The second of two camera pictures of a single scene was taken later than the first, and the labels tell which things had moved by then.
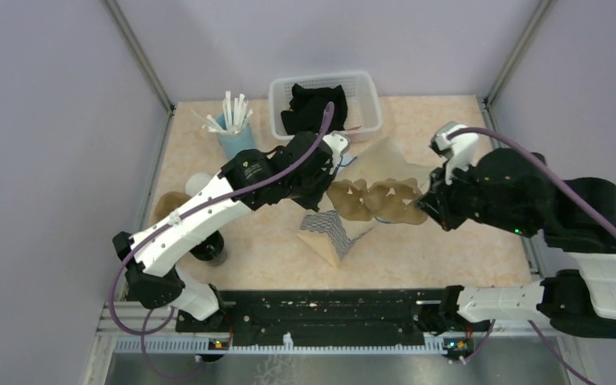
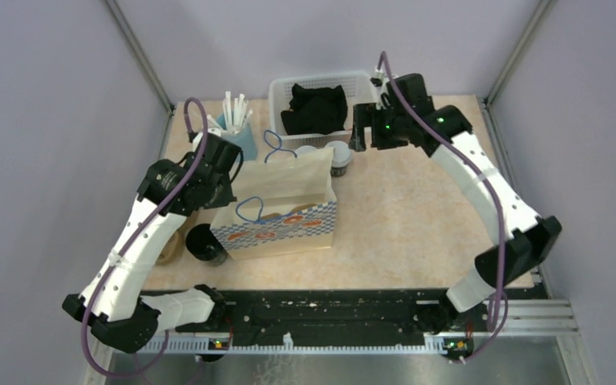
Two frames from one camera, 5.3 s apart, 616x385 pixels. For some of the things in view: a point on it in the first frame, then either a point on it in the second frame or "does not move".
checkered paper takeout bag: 326,232 → 285,204
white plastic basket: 364,115 does not move
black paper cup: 212,249 does not move
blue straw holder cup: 230,142 does not move
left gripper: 326,178 → 226,196
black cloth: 307,107 does not move
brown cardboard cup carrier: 391,200 → 297,208
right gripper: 438,201 → 366,115
